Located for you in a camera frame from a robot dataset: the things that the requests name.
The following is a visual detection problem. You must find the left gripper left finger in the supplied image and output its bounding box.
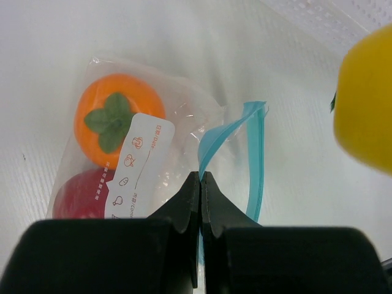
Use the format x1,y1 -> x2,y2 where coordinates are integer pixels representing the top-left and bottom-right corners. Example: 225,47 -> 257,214
1,171 -> 200,293

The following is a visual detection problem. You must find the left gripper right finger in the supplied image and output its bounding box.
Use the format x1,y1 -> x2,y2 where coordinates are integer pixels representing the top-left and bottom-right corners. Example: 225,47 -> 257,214
200,172 -> 391,293

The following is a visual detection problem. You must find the red fake apple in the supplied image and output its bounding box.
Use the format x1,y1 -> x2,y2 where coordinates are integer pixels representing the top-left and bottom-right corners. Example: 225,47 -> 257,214
52,168 -> 115,219

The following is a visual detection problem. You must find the clear zip top bag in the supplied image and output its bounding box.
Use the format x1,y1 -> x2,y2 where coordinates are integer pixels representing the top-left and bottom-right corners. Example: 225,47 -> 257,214
47,56 -> 268,221

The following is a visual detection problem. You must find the orange fake persimmon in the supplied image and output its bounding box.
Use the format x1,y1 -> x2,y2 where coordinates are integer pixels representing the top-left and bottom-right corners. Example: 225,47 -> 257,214
73,73 -> 165,169

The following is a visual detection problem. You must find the yellow fake apple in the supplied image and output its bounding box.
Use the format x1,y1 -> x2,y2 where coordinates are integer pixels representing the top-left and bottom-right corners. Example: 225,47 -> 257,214
333,24 -> 391,175

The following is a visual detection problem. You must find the white plastic basket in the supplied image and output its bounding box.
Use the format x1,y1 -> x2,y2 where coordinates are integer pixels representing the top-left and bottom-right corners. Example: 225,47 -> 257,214
264,0 -> 391,33

